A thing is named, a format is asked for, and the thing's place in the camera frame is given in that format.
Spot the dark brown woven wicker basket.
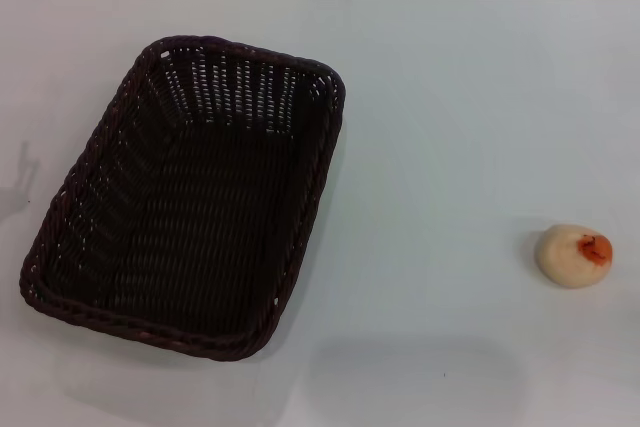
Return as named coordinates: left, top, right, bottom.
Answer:
left=19, top=35, right=347, bottom=363

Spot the cream bun with orange spot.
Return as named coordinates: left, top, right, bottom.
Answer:
left=534, top=223, right=614, bottom=289

